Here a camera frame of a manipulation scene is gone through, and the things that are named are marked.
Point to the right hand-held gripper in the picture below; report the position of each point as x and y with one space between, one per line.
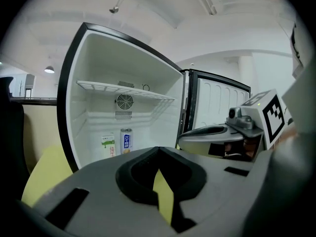
274 117

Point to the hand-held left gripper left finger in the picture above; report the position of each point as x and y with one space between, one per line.
128 184

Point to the person in white shirt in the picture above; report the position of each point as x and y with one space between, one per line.
306 46

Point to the white wire fridge shelf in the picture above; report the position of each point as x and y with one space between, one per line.
111 86

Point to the white green milk carton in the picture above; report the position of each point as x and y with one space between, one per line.
108 144

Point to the person's right hand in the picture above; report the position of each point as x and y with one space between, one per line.
249 148

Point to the grey fisheye camera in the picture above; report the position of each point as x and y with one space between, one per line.
238 117

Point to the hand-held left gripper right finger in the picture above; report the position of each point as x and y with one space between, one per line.
190 179

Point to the blue white drink can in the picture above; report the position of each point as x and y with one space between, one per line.
126 142

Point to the green tablecloth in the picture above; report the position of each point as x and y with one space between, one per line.
47 171

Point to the black mini fridge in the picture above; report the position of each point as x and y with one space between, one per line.
123 58

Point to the pendant ceiling lamp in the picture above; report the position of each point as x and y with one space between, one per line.
49 70
114 9

